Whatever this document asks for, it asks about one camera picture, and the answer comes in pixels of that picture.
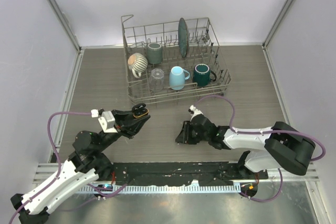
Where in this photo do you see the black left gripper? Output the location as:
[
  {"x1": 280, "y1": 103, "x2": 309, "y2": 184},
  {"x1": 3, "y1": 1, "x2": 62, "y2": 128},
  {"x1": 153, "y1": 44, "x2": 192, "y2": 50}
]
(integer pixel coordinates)
[{"x1": 96, "y1": 109, "x2": 150, "y2": 153}]

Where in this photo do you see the small black earbud case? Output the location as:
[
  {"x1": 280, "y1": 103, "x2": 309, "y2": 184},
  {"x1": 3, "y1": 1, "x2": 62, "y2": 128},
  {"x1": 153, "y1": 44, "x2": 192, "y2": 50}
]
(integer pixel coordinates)
[{"x1": 131, "y1": 103, "x2": 149, "y2": 118}]

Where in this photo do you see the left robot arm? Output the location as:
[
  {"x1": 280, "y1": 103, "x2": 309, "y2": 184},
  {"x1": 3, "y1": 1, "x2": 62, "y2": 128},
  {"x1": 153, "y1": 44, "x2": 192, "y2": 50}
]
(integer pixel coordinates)
[{"x1": 10, "y1": 103, "x2": 150, "y2": 223}]

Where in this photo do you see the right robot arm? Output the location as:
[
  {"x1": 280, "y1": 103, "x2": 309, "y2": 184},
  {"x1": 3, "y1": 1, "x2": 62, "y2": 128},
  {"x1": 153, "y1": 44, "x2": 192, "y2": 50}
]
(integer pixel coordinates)
[{"x1": 175, "y1": 114, "x2": 316, "y2": 179}]

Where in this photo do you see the clear glass tumbler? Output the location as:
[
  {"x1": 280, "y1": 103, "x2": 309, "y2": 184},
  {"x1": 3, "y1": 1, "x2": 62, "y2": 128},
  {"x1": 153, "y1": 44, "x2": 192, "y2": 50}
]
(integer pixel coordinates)
[{"x1": 149, "y1": 68, "x2": 164, "y2": 92}]

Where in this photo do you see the light blue mug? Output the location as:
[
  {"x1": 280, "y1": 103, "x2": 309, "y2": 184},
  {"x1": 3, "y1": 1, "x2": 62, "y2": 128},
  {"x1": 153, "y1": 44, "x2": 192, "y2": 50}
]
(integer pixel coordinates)
[{"x1": 169, "y1": 66, "x2": 191, "y2": 91}]

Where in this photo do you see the striped ceramic mug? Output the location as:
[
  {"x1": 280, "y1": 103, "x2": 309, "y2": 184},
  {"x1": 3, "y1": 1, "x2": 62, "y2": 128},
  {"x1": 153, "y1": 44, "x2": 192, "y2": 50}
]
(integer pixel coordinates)
[{"x1": 127, "y1": 53, "x2": 148, "y2": 79}]

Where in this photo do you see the dark green mug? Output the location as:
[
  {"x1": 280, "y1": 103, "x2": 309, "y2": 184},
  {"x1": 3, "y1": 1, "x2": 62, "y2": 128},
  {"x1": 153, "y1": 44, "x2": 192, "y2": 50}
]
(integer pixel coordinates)
[{"x1": 192, "y1": 63, "x2": 217, "y2": 87}]

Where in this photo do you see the grey ceramic cup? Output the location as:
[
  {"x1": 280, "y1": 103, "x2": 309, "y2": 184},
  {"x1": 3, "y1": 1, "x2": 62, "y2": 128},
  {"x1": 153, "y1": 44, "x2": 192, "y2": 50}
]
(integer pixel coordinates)
[{"x1": 146, "y1": 42, "x2": 163, "y2": 65}]

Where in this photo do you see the dark teal plate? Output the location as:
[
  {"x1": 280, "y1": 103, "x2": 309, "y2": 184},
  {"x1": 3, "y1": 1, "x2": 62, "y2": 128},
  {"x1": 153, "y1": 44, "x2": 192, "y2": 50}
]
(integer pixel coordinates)
[{"x1": 178, "y1": 17, "x2": 189, "y2": 58}]

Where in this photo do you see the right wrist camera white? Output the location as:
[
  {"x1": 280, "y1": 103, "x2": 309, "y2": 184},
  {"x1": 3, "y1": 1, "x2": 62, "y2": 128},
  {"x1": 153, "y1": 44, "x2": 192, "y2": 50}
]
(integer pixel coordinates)
[{"x1": 188, "y1": 105, "x2": 203, "y2": 120}]

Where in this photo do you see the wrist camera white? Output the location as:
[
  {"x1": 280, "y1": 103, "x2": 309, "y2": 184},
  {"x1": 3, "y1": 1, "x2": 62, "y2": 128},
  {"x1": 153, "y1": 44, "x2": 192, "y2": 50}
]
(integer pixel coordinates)
[
  {"x1": 188, "y1": 105, "x2": 203, "y2": 120},
  {"x1": 91, "y1": 109, "x2": 118, "y2": 133}
]

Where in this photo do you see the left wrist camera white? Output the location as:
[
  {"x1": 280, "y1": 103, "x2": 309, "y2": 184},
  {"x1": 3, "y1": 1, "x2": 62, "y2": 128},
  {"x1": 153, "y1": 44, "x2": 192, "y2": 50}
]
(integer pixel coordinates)
[{"x1": 91, "y1": 109, "x2": 118, "y2": 133}]

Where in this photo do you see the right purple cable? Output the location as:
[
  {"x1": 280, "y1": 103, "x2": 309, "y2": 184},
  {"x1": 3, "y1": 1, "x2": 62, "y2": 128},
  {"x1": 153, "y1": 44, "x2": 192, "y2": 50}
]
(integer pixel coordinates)
[{"x1": 193, "y1": 94, "x2": 328, "y2": 202}]

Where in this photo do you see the purple cable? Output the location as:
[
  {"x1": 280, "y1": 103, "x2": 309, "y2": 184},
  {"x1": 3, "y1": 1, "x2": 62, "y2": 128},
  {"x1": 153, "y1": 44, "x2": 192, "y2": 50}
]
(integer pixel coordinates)
[
  {"x1": 193, "y1": 94, "x2": 328, "y2": 202},
  {"x1": 7, "y1": 110, "x2": 93, "y2": 224}
]

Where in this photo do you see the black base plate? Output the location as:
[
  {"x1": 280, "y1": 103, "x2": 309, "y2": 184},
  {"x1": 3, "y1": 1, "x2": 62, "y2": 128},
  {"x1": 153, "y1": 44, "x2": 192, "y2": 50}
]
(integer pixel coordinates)
[{"x1": 94, "y1": 162, "x2": 268, "y2": 187}]

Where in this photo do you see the white slotted cable duct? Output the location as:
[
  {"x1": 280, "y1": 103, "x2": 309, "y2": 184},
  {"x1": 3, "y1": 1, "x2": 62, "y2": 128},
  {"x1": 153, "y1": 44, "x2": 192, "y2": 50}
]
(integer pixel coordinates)
[{"x1": 56, "y1": 184, "x2": 242, "y2": 195}]

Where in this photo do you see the metal wire dish rack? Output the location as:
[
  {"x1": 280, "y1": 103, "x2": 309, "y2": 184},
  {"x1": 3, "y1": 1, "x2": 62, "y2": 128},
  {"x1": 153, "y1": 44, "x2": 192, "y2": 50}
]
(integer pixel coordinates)
[{"x1": 121, "y1": 15, "x2": 232, "y2": 104}]

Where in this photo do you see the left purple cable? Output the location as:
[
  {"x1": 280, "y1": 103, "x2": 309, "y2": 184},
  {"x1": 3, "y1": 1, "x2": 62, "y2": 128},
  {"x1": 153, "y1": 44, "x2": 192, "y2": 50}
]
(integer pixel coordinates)
[{"x1": 7, "y1": 110, "x2": 93, "y2": 224}]

